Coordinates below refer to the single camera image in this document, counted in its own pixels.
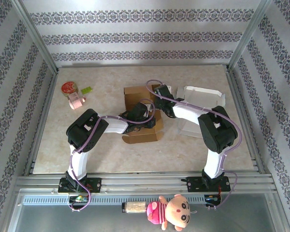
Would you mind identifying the pink plush doll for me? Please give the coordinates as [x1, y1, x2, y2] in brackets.
[146, 194, 198, 231]

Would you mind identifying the pink plastic toy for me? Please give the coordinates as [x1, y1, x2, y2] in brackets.
[68, 93, 87, 111]

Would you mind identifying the brown cardboard box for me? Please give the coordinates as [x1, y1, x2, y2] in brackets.
[122, 84, 164, 145]

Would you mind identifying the red round tin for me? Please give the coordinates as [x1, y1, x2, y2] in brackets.
[61, 81, 79, 97]

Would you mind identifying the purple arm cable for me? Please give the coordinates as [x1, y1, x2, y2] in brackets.
[67, 98, 157, 212]
[145, 79, 244, 211]

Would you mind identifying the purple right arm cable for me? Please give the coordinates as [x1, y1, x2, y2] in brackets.
[145, 79, 244, 211]

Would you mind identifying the teal and white paper box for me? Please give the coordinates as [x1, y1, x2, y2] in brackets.
[175, 85, 227, 139]

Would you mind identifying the grey slotted cable duct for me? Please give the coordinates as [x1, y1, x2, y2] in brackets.
[21, 194, 223, 206]

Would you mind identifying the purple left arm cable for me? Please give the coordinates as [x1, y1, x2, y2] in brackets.
[67, 98, 157, 212]

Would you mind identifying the aluminium side rail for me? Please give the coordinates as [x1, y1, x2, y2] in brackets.
[23, 70, 60, 176]
[226, 66, 266, 174]

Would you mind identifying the grey metal panel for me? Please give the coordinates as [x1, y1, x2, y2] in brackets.
[4, 190, 288, 232]

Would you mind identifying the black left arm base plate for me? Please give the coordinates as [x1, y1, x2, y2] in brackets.
[58, 177, 102, 194]

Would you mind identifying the small circuit board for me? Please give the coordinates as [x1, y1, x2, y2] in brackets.
[69, 195, 90, 203]
[204, 194, 222, 206]

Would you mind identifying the aluminium frame post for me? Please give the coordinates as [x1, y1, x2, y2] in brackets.
[11, 0, 58, 73]
[228, 0, 274, 71]

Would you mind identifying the aluminium front rail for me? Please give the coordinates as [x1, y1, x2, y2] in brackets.
[14, 172, 277, 194]

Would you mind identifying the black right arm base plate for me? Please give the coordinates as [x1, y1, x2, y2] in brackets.
[187, 176, 232, 193]

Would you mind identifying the beige taped block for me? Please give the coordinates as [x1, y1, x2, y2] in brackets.
[121, 202, 148, 214]

